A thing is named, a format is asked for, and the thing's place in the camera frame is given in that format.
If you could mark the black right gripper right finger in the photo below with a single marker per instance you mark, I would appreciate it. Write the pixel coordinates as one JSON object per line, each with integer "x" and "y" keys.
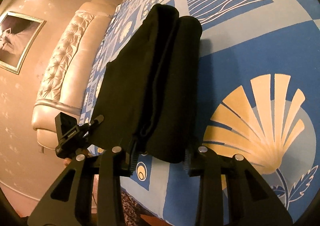
{"x": 232, "y": 186}

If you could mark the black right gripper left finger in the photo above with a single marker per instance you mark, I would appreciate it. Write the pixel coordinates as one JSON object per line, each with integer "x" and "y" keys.
{"x": 68, "y": 201}

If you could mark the black pants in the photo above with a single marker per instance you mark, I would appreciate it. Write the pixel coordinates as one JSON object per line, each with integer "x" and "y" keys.
{"x": 149, "y": 92}

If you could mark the person's left hand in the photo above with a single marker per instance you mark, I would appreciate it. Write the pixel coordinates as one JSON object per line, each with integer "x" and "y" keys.
{"x": 67, "y": 161}

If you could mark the cream tufted leather headboard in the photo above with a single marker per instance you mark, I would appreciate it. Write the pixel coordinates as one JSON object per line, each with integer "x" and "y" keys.
{"x": 65, "y": 79}

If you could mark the blue patterned bed cover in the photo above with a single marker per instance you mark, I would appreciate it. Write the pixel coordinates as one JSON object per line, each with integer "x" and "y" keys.
{"x": 258, "y": 92}

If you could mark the framed wall picture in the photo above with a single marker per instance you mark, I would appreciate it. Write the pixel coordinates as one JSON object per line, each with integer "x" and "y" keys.
{"x": 18, "y": 32}

